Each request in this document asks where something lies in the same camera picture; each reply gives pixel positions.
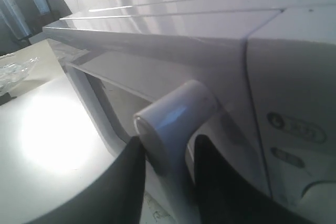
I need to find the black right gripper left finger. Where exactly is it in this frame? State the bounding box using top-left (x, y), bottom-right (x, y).
top-left (32, 136), bottom-right (146, 223)

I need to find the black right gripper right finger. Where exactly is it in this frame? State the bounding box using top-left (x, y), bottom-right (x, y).
top-left (194, 134), bottom-right (309, 224)

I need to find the white microwave door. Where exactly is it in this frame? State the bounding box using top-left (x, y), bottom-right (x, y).
top-left (43, 10), bottom-right (278, 223)

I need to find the white microwave oven body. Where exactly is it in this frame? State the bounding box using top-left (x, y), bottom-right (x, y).
top-left (71, 0), bottom-right (335, 223)

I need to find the clear glass dish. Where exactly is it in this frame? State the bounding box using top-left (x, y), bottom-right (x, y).
top-left (1, 57), bottom-right (39, 96)

